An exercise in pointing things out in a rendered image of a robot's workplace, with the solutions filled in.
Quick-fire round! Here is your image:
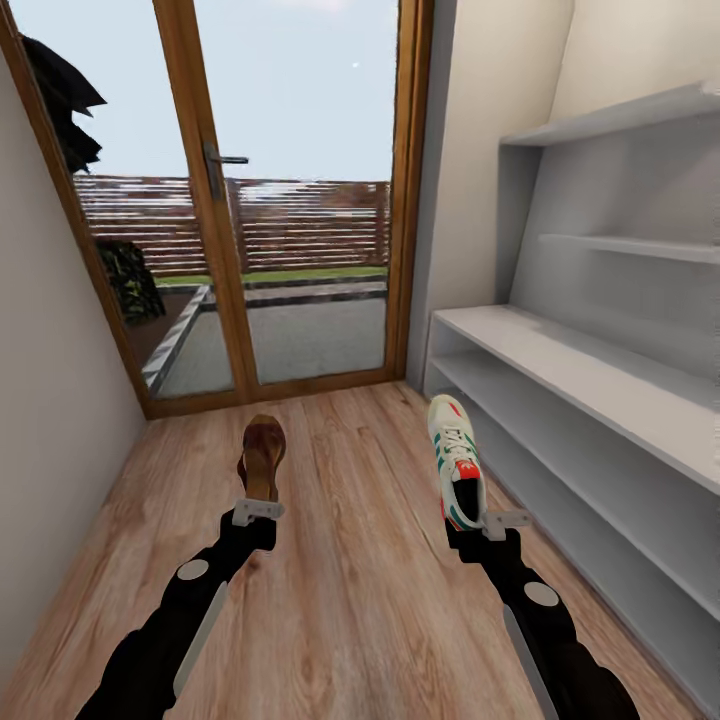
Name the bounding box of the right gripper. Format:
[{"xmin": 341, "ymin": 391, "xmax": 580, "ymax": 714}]
[{"xmin": 445, "ymin": 519, "xmax": 521, "ymax": 574}]

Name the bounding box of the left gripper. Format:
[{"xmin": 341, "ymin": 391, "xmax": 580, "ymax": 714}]
[{"xmin": 218, "ymin": 512, "xmax": 277, "ymax": 565}]

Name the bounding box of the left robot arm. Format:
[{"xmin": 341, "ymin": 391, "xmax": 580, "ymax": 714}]
[{"xmin": 74, "ymin": 497, "xmax": 285, "ymax": 720}]

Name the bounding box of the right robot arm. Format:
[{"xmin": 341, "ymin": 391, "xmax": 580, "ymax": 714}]
[{"xmin": 445, "ymin": 508, "xmax": 640, "ymax": 720}]

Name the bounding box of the sandal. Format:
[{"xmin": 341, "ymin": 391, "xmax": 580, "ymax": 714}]
[{"xmin": 237, "ymin": 413, "xmax": 286, "ymax": 503}]

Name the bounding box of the gym shoe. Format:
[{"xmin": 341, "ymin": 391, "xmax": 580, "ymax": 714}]
[{"xmin": 427, "ymin": 394, "xmax": 487, "ymax": 531}]

